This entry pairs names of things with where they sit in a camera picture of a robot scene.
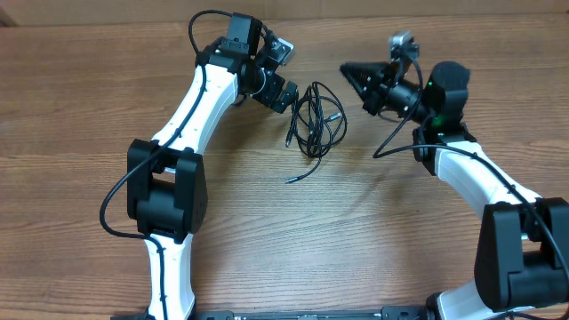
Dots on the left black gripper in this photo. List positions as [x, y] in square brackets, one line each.
[270, 95]

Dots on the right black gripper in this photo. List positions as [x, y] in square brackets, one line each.
[371, 89]

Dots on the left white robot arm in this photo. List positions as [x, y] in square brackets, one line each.
[166, 186]

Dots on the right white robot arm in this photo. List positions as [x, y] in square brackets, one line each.
[522, 250]

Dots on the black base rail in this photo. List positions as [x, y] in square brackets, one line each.
[385, 313]

